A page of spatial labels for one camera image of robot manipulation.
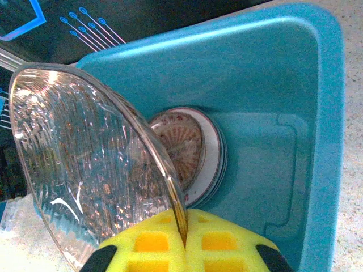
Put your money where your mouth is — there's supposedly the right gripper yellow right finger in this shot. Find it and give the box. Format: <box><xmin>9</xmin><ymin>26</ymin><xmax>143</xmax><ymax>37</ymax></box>
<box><xmin>184</xmin><ymin>208</ymin><xmax>294</xmax><ymax>272</ymax></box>

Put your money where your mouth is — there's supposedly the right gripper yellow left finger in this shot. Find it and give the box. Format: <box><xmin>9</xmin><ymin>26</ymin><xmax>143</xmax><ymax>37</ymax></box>
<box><xmin>79</xmin><ymin>208</ymin><xmax>187</xmax><ymax>272</ymax></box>

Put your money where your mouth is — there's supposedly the green rimmed printed plate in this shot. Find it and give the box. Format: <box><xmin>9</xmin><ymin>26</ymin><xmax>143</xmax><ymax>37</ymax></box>
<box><xmin>195</xmin><ymin>107</ymin><xmax>229</xmax><ymax>209</ymax></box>

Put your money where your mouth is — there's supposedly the white plate with red print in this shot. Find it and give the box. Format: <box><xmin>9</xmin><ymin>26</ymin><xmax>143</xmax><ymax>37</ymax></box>
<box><xmin>149</xmin><ymin>107</ymin><xmax>223</xmax><ymax>207</ymax></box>

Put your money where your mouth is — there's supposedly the transparent squarish plate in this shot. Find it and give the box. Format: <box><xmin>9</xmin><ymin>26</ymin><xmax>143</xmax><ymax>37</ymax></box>
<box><xmin>149</xmin><ymin>111</ymin><xmax>206</xmax><ymax>192</ymax></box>
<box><xmin>8</xmin><ymin>63</ymin><xmax>189</xmax><ymax>272</ymax></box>

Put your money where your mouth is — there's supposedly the teal plastic bin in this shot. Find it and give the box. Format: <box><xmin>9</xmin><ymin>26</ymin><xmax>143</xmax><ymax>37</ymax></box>
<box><xmin>75</xmin><ymin>2</ymin><xmax>346</xmax><ymax>272</ymax></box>

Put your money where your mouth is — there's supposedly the aluminium frame post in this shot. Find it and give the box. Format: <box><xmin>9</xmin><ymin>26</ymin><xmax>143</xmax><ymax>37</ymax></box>
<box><xmin>0</xmin><ymin>47</ymin><xmax>28</xmax><ymax>73</ymax></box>

